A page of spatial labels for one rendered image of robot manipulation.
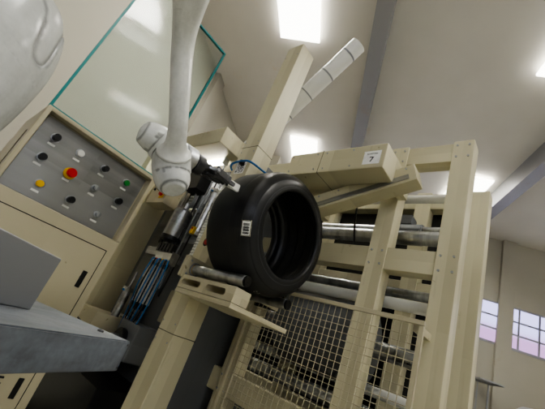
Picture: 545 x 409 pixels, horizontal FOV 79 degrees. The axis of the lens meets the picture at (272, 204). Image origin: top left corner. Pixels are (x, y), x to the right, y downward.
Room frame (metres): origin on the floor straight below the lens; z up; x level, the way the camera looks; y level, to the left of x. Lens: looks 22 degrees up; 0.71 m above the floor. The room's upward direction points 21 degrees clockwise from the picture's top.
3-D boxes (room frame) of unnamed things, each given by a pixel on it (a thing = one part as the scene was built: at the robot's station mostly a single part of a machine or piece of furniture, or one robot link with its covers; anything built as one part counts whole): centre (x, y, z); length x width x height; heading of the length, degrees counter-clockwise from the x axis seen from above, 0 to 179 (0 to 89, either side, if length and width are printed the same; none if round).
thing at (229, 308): (1.50, 0.00, 0.80); 0.37 x 0.36 x 0.02; 134
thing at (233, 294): (1.41, 0.10, 0.83); 0.36 x 0.09 x 0.06; 44
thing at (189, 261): (1.63, 0.12, 0.90); 0.40 x 0.03 x 0.10; 134
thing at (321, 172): (1.62, -0.30, 1.71); 0.61 x 0.25 x 0.15; 44
